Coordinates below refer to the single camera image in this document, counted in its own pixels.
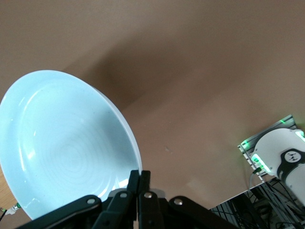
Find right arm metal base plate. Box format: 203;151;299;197
237;114;300;183

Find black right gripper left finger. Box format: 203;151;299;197
16;169;141;229

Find tangled black cable bundle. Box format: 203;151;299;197
209;178;305;229

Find black wire rack wooden shelves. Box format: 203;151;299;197
0;172;7;221

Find light blue round plate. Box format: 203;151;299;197
0;69;143;220

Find thin grey cable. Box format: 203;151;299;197
249;167;262;190

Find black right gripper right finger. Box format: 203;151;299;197
139;170;239;229

